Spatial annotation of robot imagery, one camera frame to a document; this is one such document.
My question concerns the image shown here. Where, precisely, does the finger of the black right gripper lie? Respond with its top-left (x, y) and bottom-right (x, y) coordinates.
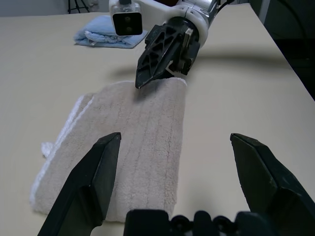
top-left (154, 36), bottom-right (185, 81)
top-left (135, 24), bottom-right (184, 89)

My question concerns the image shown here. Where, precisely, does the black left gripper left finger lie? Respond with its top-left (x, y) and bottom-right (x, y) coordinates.
top-left (36, 132), bottom-right (122, 236)

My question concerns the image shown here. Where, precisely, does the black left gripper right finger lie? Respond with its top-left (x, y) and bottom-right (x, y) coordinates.
top-left (229, 132), bottom-right (315, 236)

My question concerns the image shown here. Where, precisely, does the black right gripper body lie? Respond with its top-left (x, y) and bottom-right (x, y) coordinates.
top-left (167, 16), bottom-right (200, 76)

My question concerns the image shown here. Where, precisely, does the beige towel with white trim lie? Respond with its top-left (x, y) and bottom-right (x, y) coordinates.
top-left (29, 78), bottom-right (188, 223)

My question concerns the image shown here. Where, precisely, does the folded blue towel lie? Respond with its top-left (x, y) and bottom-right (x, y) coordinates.
top-left (73, 15), bottom-right (148, 49)

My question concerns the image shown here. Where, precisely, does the black tripod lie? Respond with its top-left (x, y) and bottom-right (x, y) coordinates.
top-left (66, 0), bottom-right (91, 14)

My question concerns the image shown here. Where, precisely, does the dark low cabinet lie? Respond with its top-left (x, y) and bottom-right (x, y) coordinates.
top-left (251, 0), bottom-right (315, 101)

